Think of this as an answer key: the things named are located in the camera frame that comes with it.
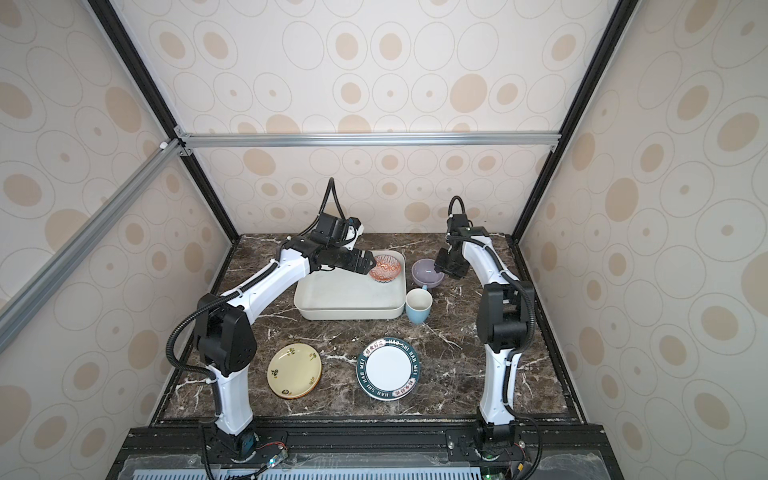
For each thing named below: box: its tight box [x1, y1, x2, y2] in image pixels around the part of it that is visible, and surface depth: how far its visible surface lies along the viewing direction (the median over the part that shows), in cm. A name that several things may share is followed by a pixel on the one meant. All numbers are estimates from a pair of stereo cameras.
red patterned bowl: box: [369, 254, 401, 283], surface depth 108 cm
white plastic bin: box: [294, 250, 407, 321], surface depth 104 cm
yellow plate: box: [267, 342, 322, 400], surface depth 86 cm
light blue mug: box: [405, 284, 433, 324], surface depth 94 cm
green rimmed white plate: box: [356, 337, 421, 401], surface depth 85 cm
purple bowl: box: [411, 258, 445, 288], surface depth 105 cm
